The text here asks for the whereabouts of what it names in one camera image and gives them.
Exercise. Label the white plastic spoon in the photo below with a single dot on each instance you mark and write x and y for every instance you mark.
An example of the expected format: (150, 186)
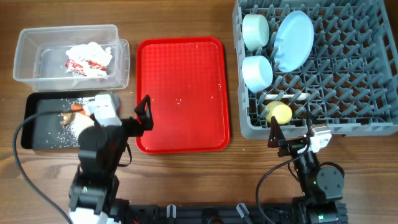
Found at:
(297, 96)

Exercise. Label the light blue bowl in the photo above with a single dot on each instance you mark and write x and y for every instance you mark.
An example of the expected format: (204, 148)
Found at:
(257, 73)

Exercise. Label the red serving tray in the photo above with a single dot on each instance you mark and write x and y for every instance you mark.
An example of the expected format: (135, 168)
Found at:
(186, 81)

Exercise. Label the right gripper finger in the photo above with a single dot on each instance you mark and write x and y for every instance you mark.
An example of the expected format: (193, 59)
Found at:
(310, 120)
(276, 137)

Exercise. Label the grey dishwasher rack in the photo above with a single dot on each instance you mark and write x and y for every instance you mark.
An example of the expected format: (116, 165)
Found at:
(350, 74)

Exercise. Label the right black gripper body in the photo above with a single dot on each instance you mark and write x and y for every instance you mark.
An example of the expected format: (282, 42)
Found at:
(292, 146)

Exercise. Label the green bowl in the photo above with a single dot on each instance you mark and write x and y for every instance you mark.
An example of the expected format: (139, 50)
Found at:
(255, 31)

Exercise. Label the white tissue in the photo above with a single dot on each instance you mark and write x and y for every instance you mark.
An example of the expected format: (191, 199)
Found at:
(91, 51)

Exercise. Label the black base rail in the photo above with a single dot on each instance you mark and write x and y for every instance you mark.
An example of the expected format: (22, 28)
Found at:
(236, 214)

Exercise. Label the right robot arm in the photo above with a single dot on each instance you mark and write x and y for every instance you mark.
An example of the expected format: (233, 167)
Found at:
(321, 183)

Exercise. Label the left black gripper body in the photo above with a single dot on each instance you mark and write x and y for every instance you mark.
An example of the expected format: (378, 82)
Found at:
(133, 125)

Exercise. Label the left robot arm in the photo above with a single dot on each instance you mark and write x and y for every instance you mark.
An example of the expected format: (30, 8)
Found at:
(93, 190)

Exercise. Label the red snack wrapper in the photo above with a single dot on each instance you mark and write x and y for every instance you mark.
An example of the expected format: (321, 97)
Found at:
(86, 68)

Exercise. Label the white rice pile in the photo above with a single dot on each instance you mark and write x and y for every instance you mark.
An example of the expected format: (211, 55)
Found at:
(67, 136)

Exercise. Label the clear plastic waste bin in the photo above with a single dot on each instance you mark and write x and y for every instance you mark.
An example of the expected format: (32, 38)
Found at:
(41, 57)

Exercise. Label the brown mushroom piece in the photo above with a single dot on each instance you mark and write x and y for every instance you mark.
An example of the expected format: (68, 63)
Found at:
(67, 118)

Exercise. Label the orange carrot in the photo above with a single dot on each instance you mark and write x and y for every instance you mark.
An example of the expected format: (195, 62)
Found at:
(76, 107)

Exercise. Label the yellow plastic cup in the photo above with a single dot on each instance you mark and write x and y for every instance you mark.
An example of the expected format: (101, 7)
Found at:
(280, 111)

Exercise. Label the black waste tray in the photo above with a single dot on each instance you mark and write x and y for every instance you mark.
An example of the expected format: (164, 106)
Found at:
(35, 133)

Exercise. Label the light blue plate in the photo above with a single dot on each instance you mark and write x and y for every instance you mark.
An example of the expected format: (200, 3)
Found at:
(294, 41)

